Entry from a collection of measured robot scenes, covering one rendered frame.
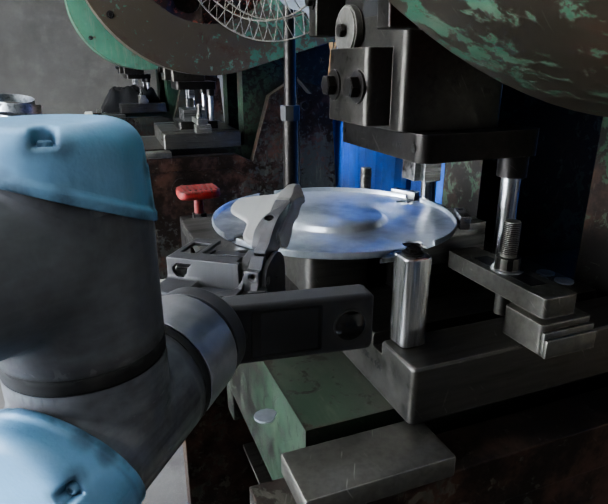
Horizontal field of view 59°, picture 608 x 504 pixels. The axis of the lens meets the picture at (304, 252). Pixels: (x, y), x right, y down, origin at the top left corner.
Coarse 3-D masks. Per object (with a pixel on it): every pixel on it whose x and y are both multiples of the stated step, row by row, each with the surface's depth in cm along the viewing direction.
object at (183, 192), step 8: (200, 184) 93; (208, 184) 94; (176, 192) 91; (184, 192) 88; (192, 192) 88; (200, 192) 89; (208, 192) 89; (216, 192) 90; (184, 200) 89; (200, 200) 92; (200, 208) 92
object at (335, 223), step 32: (320, 192) 78; (352, 192) 78; (384, 192) 76; (224, 224) 63; (320, 224) 61; (352, 224) 61; (384, 224) 62; (416, 224) 63; (448, 224) 63; (320, 256) 52; (352, 256) 52
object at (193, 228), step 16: (192, 224) 63; (208, 224) 63; (192, 240) 58; (224, 240) 58; (288, 256) 66; (288, 272) 67; (304, 272) 62; (320, 272) 61; (336, 272) 62; (352, 272) 63; (288, 288) 68; (304, 288) 62
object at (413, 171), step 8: (408, 168) 67; (416, 168) 66; (424, 168) 65; (432, 168) 65; (440, 168) 66; (408, 176) 67; (416, 176) 66; (424, 176) 65; (432, 176) 66; (440, 176) 66
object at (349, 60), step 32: (352, 0) 63; (352, 32) 61; (384, 32) 57; (416, 32) 54; (352, 64) 58; (384, 64) 56; (416, 64) 55; (448, 64) 56; (352, 96) 57; (384, 96) 57; (416, 96) 56; (448, 96) 57; (480, 96) 59; (384, 128) 60; (416, 128) 57; (448, 128) 58; (480, 128) 60
